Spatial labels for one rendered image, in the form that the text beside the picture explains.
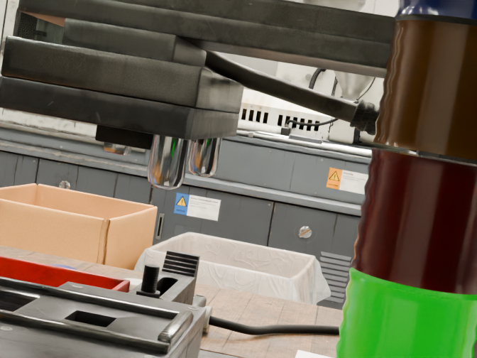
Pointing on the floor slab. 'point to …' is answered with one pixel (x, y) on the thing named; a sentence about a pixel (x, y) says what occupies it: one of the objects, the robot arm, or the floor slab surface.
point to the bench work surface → (321, 346)
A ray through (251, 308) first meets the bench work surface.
